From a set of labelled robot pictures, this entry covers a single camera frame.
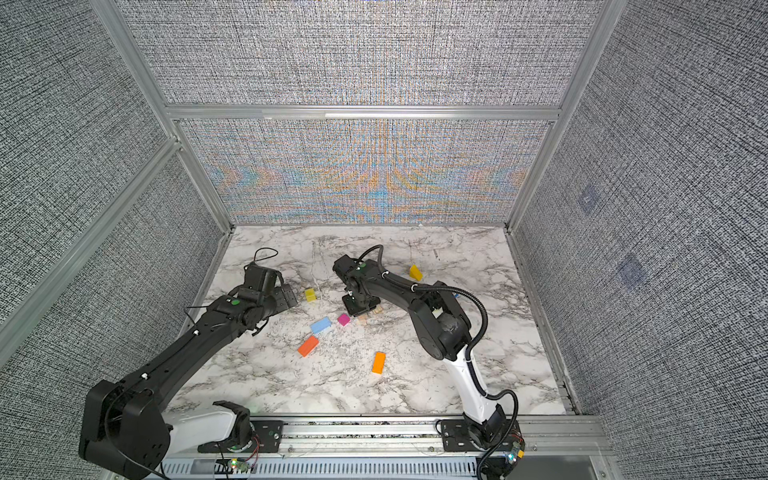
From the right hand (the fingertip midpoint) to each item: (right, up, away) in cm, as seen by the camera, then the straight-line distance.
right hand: (359, 308), depth 96 cm
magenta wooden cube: (-5, -3, -2) cm, 6 cm away
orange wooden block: (+6, -14, -10) cm, 18 cm away
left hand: (-22, +5, -10) cm, 25 cm away
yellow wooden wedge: (+19, +11, +10) cm, 24 cm away
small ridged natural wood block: (+6, 0, -3) cm, 7 cm away
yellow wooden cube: (-16, +4, +2) cm, 17 cm away
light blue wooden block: (-12, -4, -3) cm, 13 cm away
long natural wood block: (+1, -3, -1) cm, 4 cm away
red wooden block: (-15, -10, -7) cm, 19 cm away
